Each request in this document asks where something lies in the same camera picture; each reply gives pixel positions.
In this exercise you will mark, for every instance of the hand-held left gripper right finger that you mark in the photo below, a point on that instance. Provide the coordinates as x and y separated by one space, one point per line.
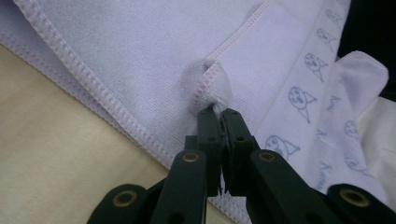
246 155

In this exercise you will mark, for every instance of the white cloth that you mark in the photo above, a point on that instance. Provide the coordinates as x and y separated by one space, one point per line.
378 140

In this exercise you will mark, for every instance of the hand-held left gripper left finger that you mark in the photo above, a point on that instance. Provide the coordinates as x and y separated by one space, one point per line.
202 149

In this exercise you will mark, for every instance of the lilac printed towel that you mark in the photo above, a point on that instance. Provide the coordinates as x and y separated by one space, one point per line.
174 62

